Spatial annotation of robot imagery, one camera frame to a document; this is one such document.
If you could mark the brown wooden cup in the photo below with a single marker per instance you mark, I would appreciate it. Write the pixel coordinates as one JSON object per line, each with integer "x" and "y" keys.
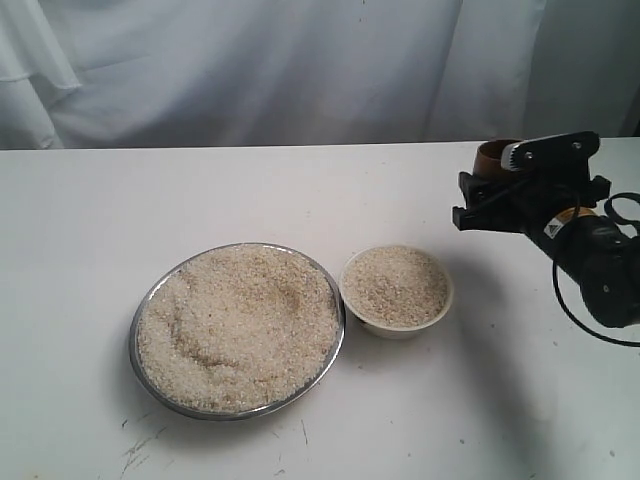
{"x": 487, "y": 163}

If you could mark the white bowl of rice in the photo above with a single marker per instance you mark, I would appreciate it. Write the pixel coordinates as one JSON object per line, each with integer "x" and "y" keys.
{"x": 395, "y": 291}

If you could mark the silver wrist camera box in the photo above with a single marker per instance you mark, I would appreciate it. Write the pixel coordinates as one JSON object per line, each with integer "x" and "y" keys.
{"x": 550, "y": 152}

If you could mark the round metal rice plate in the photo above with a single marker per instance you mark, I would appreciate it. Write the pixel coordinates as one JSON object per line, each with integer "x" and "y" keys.
{"x": 237, "y": 332}

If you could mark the white backdrop cloth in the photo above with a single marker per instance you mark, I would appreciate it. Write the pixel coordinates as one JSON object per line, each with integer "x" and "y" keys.
{"x": 127, "y": 74}

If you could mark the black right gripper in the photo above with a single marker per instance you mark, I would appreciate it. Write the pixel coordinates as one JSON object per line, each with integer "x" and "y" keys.
{"x": 556, "y": 214}

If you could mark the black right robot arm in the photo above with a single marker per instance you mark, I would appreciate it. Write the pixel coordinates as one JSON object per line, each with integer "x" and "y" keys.
{"x": 609, "y": 283}

